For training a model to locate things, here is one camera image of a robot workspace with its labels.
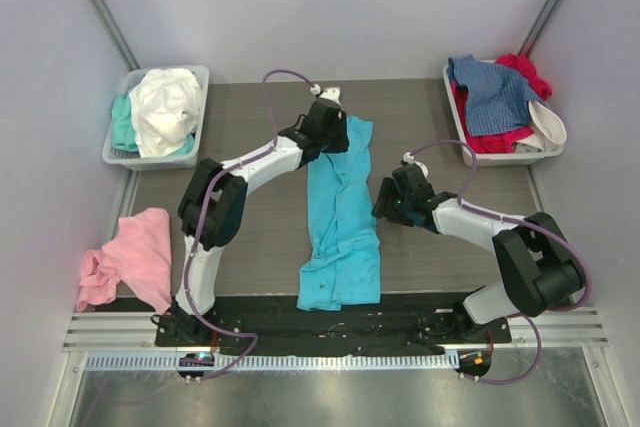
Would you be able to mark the left aluminium frame post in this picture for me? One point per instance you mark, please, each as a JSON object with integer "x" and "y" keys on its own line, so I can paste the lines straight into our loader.
{"x": 114, "y": 33}

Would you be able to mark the cyan t shirt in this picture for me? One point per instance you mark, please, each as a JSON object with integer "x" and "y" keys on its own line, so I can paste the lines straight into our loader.
{"x": 345, "y": 264}

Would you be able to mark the teal green t shirt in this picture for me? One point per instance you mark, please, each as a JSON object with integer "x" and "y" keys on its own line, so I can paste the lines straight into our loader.
{"x": 123, "y": 134}

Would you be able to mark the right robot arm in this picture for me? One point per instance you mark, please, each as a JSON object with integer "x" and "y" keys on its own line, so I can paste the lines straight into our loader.
{"x": 538, "y": 269}

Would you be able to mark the blue patterned t shirt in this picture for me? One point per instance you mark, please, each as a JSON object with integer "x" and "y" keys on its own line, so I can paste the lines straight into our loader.
{"x": 498, "y": 97}

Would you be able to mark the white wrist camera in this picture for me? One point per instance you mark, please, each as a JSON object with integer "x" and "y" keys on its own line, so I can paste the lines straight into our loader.
{"x": 332, "y": 94}
{"x": 409, "y": 159}

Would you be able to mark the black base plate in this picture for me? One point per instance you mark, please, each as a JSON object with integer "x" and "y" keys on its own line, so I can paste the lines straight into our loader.
{"x": 401, "y": 324}

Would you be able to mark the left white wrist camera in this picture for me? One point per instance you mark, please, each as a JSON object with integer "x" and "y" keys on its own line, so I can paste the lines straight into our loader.
{"x": 332, "y": 94}

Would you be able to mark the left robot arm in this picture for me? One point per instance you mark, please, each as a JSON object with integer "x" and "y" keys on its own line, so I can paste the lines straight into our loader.
{"x": 212, "y": 208}

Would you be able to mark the cream white t shirt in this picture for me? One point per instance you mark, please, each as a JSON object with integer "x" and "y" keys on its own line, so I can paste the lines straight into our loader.
{"x": 549, "y": 132}

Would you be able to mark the pink t shirt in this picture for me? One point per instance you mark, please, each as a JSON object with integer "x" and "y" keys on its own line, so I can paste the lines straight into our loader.
{"x": 139, "y": 256}

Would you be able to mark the red t shirt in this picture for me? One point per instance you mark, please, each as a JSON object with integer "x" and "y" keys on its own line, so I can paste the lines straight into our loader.
{"x": 502, "y": 143}

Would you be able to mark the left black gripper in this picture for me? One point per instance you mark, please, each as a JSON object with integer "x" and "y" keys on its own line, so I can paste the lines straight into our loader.
{"x": 336, "y": 135}

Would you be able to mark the right grey plastic basket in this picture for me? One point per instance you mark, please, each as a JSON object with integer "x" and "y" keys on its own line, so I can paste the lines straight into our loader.
{"x": 493, "y": 160}

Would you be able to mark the slotted cable duct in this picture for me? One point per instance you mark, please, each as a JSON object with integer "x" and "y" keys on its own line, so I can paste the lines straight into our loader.
{"x": 198, "y": 361}

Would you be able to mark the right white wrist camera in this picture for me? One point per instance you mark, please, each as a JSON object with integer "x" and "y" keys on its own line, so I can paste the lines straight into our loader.
{"x": 409, "y": 159}

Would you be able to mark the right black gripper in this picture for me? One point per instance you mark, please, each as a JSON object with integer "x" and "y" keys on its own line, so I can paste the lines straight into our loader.
{"x": 383, "y": 202}

